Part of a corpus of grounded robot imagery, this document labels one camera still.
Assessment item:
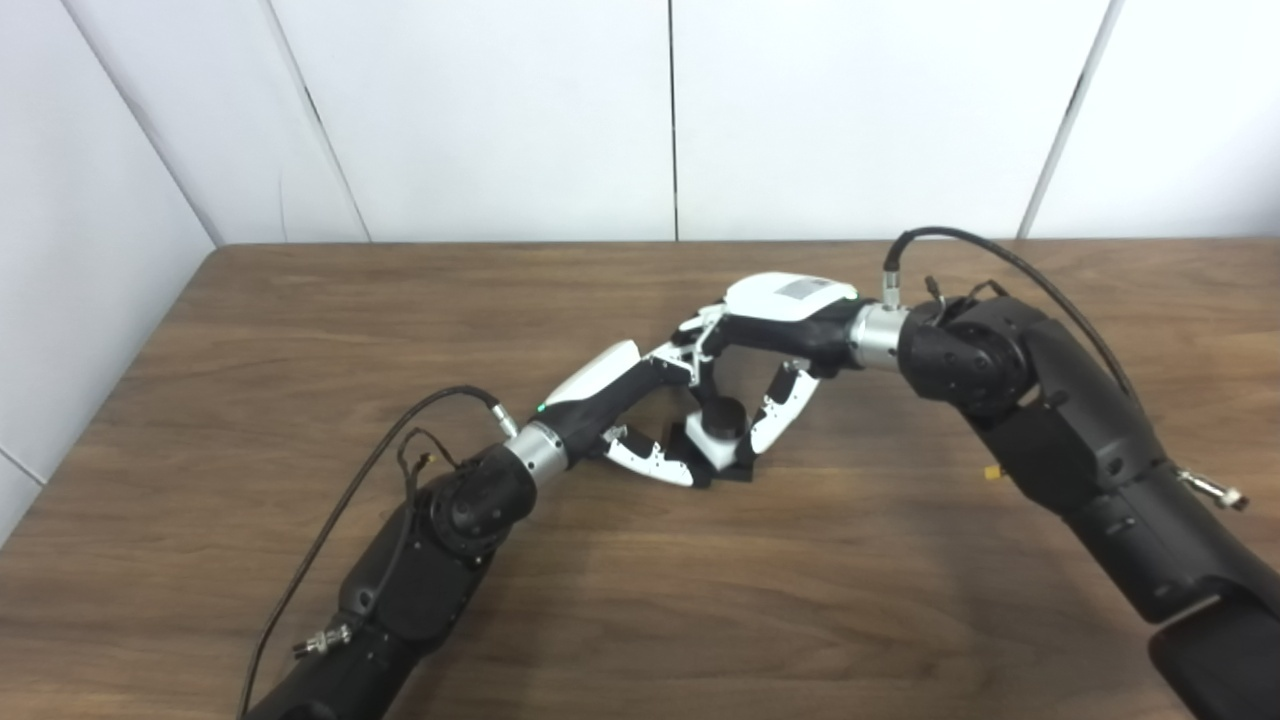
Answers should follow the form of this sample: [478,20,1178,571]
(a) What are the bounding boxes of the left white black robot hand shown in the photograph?
[538,338,713,491]

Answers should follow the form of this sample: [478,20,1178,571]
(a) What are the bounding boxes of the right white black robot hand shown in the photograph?
[672,270,861,458]

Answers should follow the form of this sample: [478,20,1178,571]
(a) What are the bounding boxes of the black peg with square base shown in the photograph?
[668,395,761,488]

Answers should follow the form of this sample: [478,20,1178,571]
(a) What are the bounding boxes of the white square piece with hole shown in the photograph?
[685,405,753,471]

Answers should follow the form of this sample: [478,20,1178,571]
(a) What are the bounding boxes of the thin wires on right arm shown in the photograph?
[925,275,1011,321]

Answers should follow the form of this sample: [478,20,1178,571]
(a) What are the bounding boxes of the thin wires on arm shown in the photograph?
[925,275,1011,321]
[397,428,461,521]

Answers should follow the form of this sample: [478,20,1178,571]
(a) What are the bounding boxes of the thin wires on left arm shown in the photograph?
[397,428,461,521]

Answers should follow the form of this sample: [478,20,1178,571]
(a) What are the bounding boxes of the black cable at right wrist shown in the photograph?
[882,226,1251,511]

